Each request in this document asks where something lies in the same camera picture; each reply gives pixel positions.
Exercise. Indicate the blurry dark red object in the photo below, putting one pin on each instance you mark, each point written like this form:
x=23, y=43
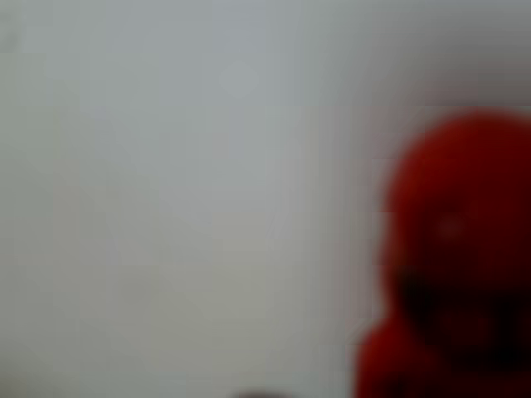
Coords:
x=460, y=199

